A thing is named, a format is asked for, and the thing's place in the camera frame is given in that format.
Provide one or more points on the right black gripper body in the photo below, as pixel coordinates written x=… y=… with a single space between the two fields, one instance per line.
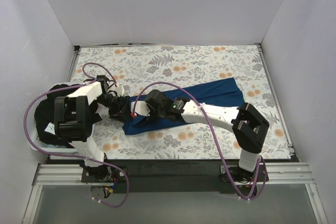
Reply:
x=167 y=110

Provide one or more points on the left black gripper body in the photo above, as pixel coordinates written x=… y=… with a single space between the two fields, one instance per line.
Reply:
x=115 y=107

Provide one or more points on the blue t shirt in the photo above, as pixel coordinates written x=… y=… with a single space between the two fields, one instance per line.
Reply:
x=223 y=93

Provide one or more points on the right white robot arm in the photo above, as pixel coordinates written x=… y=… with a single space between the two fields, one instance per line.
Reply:
x=248 y=125

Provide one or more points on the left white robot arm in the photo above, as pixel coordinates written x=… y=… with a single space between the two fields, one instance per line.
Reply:
x=94 y=158

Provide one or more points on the floral table cloth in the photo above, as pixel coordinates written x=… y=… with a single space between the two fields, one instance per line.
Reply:
x=143 y=68

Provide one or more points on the white paper label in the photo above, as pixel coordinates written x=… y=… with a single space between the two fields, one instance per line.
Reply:
x=50 y=128

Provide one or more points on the black t shirt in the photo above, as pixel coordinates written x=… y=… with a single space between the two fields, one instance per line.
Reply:
x=67 y=115

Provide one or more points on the white plastic basket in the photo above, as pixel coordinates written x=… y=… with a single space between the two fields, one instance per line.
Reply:
x=42 y=146

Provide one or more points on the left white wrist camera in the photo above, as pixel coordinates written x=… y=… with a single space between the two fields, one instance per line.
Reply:
x=122 y=90

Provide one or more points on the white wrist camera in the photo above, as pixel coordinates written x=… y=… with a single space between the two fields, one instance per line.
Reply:
x=122 y=90
x=140 y=109

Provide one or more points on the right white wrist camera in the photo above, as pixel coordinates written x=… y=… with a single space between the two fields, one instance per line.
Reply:
x=140 y=109

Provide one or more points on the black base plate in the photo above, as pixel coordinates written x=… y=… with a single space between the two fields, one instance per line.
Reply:
x=175 y=175

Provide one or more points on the aluminium frame rail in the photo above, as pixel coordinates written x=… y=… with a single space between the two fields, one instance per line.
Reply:
x=279 y=173

